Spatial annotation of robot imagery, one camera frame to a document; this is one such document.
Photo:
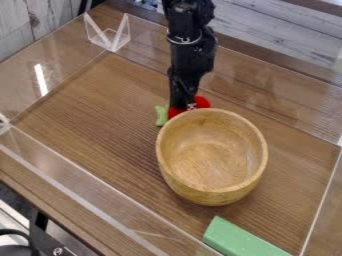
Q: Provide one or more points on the black table leg bracket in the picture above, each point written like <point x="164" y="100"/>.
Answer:
<point x="46" y="245"/>

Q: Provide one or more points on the clear acrylic tray wall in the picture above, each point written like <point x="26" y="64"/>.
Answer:
<point x="103" y="217"/>

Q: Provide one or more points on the green rectangular block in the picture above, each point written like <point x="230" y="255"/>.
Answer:
<point x="233" y="241"/>

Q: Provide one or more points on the clear acrylic corner bracket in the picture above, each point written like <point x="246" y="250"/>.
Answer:
<point x="110" y="39"/>

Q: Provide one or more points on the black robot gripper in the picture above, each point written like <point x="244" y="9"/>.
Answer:
<point x="193" y="42"/>

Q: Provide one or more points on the red plush strawberry toy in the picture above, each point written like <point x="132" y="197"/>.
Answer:
<point x="166" y="112"/>

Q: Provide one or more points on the wooden bowl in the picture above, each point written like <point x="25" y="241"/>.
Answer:
<point x="213" y="155"/>

